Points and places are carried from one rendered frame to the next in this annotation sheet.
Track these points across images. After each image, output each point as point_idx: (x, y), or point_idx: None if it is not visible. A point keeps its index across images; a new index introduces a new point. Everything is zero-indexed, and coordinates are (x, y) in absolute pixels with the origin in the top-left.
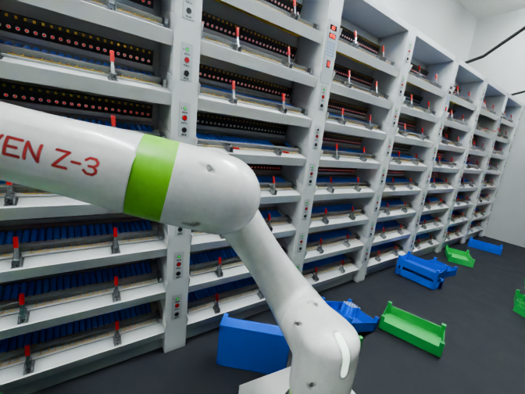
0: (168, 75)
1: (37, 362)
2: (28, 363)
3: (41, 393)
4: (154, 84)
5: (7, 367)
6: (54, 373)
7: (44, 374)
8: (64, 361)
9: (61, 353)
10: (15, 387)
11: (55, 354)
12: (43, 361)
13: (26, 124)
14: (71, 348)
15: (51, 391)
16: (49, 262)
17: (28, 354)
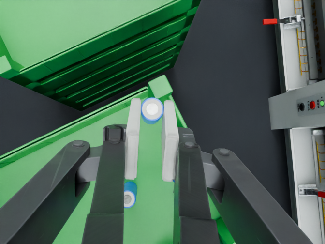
0: None
1: (312, 198)
2: (308, 192)
3: (283, 192)
4: None
5: (315, 167)
6: (295, 212)
7: (295, 203)
8: (303, 228)
9: (317, 225)
10: (291, 173)
11: (318, 218)
12: (311, 205)
13: None
14: (321, 238)
15: (283, 201)
16: None
17: (319, 195)
